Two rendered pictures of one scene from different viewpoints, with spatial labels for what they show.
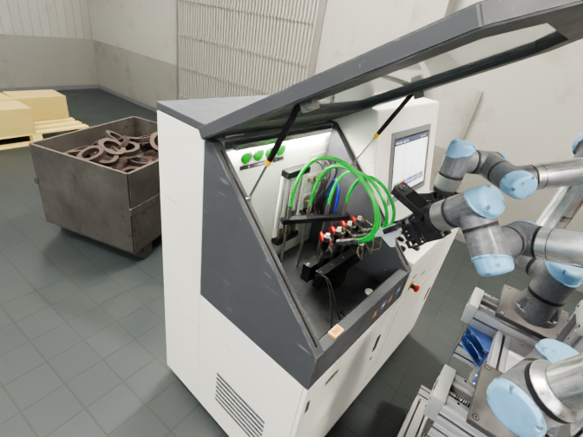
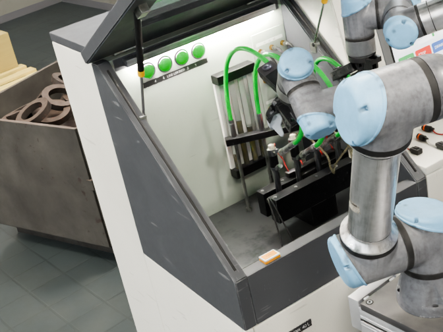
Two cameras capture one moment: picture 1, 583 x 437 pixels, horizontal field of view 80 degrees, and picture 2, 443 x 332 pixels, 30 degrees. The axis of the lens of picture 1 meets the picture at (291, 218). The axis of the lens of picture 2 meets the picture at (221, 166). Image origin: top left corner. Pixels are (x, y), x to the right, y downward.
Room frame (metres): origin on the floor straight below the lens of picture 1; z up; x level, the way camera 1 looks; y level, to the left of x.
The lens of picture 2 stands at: (-0.90, -0.93, 2.17)
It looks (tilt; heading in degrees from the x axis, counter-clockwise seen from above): 26 degrees down; 25
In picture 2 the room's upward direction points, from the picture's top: 12 degrees counter-clockwise
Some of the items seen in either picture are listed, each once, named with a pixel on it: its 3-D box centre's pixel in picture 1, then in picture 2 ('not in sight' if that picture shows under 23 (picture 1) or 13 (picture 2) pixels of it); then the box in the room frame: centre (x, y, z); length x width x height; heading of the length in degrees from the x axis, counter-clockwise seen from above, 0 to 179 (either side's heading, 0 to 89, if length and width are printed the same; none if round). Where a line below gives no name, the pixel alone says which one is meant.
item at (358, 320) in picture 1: (363, 317); (335, 248); (1.01, -0.34, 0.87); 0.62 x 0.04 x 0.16; 143
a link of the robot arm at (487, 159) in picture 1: (489, 165); (399, 13); (1.06, -0.57, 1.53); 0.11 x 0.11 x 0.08; 10
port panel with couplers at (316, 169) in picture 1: (316, 178); (277, 75); (1.50, -0.08, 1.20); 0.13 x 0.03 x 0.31; 143
